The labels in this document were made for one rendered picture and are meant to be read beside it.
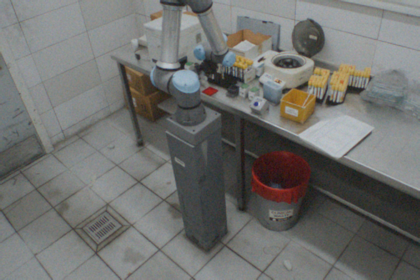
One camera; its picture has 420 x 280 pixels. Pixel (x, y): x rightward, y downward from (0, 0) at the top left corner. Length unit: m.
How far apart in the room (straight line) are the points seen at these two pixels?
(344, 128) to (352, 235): 0.91
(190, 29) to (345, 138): 1.10
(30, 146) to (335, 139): 2.52
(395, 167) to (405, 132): 0.27
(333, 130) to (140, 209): 1.50
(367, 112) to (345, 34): 0.49
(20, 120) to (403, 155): 2.74
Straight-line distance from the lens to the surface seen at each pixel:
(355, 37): 2.16
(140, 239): 2.45
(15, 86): 3.09
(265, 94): 1.94
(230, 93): 2.00
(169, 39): 1.62
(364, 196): 2.34
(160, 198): 2.65
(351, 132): 1.76
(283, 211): 2.22
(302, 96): 1.87
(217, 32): 1.63
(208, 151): 1.77
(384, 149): 1.73
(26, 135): 3.27
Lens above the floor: 1.93
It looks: 39 degrees down
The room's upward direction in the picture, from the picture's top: 5 degrees counter-clockwise
